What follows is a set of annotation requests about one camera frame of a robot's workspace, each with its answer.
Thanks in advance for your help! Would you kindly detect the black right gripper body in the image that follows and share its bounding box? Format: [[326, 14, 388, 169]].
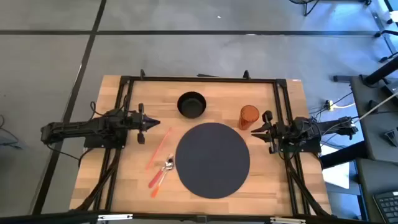
[[262, 110, 294, 155]]

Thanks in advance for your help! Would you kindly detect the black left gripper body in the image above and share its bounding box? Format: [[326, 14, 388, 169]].
[[126, 103, 147, 145]]

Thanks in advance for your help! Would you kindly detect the orange faceted plastic cup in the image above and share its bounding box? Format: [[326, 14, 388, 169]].
[[238, 105, 261, 131]]

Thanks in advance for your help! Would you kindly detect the pink plastic straw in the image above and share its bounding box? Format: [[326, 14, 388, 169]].
[[145, 126, 173, 170]]

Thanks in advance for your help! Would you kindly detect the black bowl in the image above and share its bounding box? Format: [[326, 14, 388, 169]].
[[177, 91, 208, 119]]

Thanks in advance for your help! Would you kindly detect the red-handled metal spoon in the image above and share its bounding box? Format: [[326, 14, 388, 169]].
[[147, 159, 175, 189]]

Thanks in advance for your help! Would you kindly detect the yellow power plug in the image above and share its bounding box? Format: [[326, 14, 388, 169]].
[[324, 100, 356, 112]]

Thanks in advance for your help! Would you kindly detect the dark round plate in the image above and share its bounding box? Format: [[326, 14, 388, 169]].
[[175, 122, 251, 200]]

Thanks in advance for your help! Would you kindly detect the grey desk with black pole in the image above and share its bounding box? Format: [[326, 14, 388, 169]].
[[333, 55, 398, 163]]

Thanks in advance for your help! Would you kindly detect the grey desk with keyboard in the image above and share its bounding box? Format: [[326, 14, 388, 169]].
[[355, 157, 398, 224]]

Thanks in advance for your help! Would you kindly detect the small black triangular stand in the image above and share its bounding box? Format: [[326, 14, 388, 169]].
[[384, 128, 398, 147]]

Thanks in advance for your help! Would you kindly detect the black crossbar with silver brackets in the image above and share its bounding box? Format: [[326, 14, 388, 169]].
[[0, 210, 398, 224]]

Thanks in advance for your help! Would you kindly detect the black computer keyboard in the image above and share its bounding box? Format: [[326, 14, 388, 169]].
[[372, 190, 398, 224]]

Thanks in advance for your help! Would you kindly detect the black aluminium table frame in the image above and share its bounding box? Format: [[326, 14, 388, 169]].
[[68, 68, 335, 219]]

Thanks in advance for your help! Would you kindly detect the orange-handled metal utensil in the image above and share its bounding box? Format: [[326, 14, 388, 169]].
[[150, 154, 175, 199]]

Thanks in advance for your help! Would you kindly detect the black floor cable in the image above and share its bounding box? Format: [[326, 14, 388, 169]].
[[45, 143, 94, 168]]

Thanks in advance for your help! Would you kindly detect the white cable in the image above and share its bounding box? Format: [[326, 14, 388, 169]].
[[356, 91, 398, 123]]

